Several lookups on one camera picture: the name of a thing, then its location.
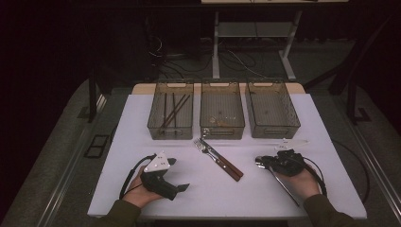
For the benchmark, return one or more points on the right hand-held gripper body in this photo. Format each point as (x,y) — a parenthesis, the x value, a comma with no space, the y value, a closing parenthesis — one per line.
(288,162)

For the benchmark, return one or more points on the metal spoon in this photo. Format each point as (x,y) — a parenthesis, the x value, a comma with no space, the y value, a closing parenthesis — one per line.
(285,189)

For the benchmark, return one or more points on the person's right hand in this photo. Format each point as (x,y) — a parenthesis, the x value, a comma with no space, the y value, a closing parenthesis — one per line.
(301,186)

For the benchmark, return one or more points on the aluminium floor rail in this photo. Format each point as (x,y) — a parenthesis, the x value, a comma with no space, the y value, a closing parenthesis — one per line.
(63,189)
(375,170)

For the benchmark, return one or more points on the white table cover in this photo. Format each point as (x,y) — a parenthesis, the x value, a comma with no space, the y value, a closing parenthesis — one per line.
(220,198)

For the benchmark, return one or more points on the black metal stand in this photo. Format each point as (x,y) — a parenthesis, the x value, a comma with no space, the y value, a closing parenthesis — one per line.
(353,94)
(92,101)

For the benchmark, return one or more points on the white metal desk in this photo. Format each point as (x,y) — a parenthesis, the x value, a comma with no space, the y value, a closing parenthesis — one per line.
(216,47)

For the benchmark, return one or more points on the person's left hand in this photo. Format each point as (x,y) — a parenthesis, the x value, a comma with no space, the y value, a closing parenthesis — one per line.
(138,195)

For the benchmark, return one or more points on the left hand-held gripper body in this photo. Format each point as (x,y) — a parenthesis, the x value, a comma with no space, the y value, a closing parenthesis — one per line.
(154,181)

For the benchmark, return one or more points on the smoky transparent plastic bin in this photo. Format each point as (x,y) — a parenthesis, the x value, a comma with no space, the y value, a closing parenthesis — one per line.
(271,110)
(183,126)
(222,101)

